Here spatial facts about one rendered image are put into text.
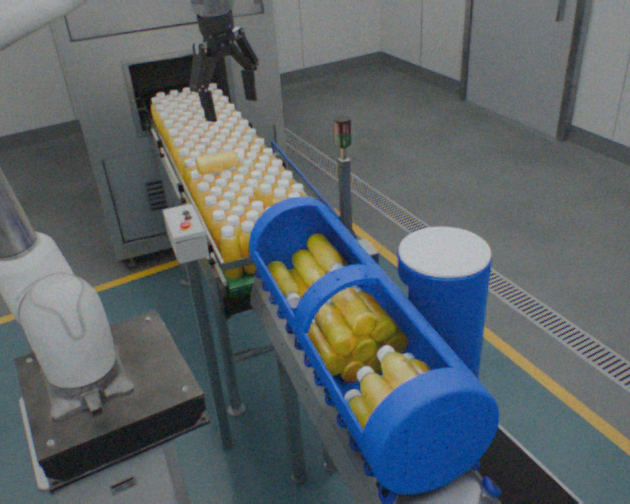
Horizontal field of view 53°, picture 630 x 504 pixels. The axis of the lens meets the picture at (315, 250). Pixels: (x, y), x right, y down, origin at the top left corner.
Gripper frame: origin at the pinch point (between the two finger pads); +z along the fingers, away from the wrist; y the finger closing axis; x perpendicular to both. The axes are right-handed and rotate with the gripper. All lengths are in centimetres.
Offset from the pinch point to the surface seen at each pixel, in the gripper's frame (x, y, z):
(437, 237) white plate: 22, -58, 62
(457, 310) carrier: 36, -42, 75
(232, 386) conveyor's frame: -61, -30, 144
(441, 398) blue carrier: 62, 20, 42
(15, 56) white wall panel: -415, -175, 73
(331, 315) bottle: 23, 1, 51
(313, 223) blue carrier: -7, -32, 50
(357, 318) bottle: 31, 3, 47
